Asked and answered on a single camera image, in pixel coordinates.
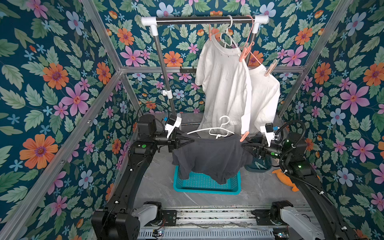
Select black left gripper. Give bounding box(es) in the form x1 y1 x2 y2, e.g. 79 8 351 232
148 131 191 155

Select pink clothespin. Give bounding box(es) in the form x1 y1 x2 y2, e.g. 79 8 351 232
240 131 249 143
239 42 255 62
209 25 215 41

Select dark grey t-shirt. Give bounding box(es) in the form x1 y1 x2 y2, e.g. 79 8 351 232
172 134 253 185

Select white plastic hanger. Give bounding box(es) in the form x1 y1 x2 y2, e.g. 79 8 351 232
187 115 235 139
215 15 239 49

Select white printed t-shirt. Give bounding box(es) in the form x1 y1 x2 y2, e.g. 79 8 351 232
249 65 281 136

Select plain white t-shirt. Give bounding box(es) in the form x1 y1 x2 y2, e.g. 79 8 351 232
195 38 252 135

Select beige clothespin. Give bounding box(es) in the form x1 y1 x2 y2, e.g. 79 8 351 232
265 59 279 77

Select pink wire hanger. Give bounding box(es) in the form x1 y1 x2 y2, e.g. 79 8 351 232
243 15 269 66

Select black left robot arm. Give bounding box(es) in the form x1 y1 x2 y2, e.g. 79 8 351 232
91 114 194 240

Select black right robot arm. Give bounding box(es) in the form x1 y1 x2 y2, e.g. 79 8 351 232
242 120 359 240

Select teal clothespin tray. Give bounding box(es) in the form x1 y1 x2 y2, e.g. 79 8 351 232
244 157 272 173

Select orange plush toy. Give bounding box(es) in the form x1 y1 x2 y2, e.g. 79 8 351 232
272 169 299 192

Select teal laundry basket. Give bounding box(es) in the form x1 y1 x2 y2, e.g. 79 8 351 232
173 166 242 195

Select white steel clothes rack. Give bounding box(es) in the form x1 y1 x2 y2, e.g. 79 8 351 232
141 16 252 116

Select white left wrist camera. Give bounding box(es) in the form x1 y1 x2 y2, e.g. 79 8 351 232
165 115 182 139

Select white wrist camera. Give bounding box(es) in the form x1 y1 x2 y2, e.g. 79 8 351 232
165 115 182 139
260 123 276 147

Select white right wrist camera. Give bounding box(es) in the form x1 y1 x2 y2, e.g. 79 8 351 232
260 123 276 147

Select black wall hook rail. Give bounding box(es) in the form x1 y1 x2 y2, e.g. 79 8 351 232
180 67 197 74

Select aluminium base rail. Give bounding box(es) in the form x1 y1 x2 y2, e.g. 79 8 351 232
89 206 349 240

